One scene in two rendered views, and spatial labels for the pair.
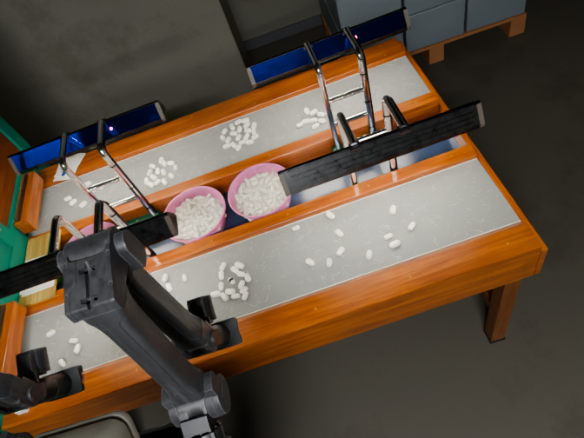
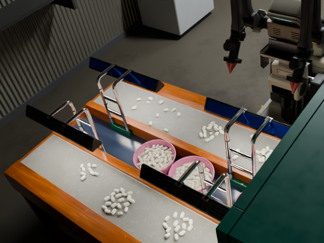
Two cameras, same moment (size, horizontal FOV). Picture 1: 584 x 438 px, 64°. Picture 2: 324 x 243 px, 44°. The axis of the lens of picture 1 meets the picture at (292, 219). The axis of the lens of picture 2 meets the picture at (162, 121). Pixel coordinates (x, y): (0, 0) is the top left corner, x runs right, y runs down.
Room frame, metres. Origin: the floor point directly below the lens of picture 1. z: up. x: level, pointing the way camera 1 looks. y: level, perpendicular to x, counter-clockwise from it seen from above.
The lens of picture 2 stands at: (2.44, 1.30, 2.55)
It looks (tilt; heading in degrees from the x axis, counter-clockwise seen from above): 42 degrees down; 223
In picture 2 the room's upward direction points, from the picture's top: 14 degrees counter-clockwise
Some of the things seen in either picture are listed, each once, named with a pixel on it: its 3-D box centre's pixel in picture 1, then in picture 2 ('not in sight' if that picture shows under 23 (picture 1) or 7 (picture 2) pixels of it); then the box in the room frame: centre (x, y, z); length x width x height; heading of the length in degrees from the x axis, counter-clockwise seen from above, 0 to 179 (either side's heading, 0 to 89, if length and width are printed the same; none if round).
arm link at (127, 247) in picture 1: (158, 306); (236, 5); (0.49, 0.29, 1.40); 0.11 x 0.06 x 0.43; 83
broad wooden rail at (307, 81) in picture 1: (222, 127); (110, 240); (1.81, 0.13, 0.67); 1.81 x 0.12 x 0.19; 85
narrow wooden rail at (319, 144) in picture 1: (231, 179); (153, 187); (1.42, 0.17, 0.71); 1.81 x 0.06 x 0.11; 85
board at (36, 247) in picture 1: (41, 267); not in sight; (1.34, 1.00, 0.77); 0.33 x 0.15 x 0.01; 175
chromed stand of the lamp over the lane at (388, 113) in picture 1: (377, 165); (121, 100); (1.01, -0.34, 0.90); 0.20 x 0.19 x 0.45; 85
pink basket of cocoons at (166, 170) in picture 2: (262, 195); (155, 160); (1.25, 0.07, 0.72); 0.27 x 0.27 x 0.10
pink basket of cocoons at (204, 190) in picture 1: (197, 219); (192, 178); (1.28, 0.35, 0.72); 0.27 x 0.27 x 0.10
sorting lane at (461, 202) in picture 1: (250, 275); (201, 131); (0.92, 0.21, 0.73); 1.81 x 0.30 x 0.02; 85
